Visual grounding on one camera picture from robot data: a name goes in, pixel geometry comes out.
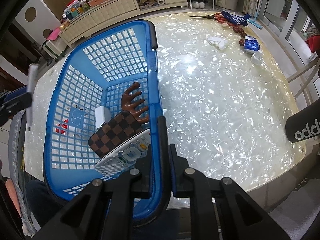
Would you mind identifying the brown antler-shaped comb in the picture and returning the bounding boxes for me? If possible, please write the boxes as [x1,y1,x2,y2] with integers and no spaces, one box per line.
[121,82,149,125]

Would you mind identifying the blue plastic mesh basket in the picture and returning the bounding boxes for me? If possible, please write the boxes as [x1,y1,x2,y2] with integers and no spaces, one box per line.
[43,20,164,225]

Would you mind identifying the red handled scissors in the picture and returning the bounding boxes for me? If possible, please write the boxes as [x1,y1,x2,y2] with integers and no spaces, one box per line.
[191,12,235,27]

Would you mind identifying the blue tissue packet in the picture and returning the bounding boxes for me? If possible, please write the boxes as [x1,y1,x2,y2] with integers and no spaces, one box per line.
[244,35,260,54]

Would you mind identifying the white small cup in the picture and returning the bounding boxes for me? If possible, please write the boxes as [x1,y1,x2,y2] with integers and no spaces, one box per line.
[251,50,262,65]

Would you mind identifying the white remote control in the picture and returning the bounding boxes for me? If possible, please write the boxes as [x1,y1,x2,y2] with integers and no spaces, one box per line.
[94,129,151,177]

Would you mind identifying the blue striped cloth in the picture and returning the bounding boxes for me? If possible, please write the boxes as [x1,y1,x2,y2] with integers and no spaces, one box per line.
[221,11,252,27]

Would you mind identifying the black adidas sleeve cylinder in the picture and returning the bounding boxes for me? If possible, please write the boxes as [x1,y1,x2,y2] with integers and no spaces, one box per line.
[285,99,320,142]

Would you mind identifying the white power bank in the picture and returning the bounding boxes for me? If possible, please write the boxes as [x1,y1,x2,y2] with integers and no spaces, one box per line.
[26,63,39,131]

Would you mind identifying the cream tv cabinet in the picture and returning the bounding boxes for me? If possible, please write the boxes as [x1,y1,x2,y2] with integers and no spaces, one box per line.
[59,0,188,47]

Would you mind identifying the brown wooden bead string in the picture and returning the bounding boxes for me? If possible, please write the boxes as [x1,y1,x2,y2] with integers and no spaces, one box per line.
[232,25,249,47]

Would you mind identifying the white crumpled tissue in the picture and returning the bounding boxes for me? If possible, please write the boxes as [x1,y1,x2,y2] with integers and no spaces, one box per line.
[207,36,228,50]

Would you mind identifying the paper towel roll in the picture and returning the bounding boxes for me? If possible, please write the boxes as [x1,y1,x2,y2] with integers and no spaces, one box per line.
[156,0,165,5]

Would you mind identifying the white charger adapter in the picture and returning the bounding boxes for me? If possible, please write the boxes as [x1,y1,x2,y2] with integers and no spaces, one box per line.
[95,106,112,129]

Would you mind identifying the brown checkered wallet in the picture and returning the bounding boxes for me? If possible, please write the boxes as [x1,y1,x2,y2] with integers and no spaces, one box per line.
[88,111,143,158]

